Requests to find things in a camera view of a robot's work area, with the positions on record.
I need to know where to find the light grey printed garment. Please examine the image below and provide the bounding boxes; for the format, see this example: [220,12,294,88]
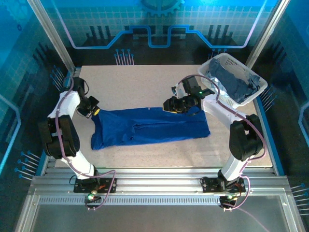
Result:
[209,76,230,97]

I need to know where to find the left controller board with light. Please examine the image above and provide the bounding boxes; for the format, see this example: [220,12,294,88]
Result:
[84,190,102,204]

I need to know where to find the royal blue t-shirt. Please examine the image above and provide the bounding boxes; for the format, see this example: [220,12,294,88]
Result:
[91,106,211,151]

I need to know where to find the right controller board with light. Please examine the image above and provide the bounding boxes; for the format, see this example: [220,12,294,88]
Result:
[219,194,239,206]

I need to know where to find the slotted grey cable duct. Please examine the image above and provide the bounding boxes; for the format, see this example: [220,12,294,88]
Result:
[37,196,224,206]

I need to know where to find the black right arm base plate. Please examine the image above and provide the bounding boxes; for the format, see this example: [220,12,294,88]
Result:
[199,176,246,194]

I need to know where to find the white plastic laundry basket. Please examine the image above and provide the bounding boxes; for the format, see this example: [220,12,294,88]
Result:
[197,53,268,109]

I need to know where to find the grey metal front plate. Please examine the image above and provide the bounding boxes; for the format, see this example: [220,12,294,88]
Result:
[14,193,305,232]

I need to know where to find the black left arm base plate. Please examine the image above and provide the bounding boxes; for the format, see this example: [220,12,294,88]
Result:
[73,177,118,194]

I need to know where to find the aluminium mounting rail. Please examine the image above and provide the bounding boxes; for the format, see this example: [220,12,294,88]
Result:
[28,168,292,206]

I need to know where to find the blue table edge trim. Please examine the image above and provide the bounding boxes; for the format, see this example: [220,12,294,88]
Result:
[35,71,73,176]

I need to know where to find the controller board with light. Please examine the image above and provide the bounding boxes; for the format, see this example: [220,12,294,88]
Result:
[219,194,239,206]
[84,190,102,204]

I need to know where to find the grey blue t-shirt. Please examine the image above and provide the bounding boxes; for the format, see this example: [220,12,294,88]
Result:
[208,59,261,103]

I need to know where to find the aluminium frame post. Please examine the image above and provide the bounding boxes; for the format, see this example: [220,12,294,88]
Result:
[27,0,76,73]
[243,0,292,71]

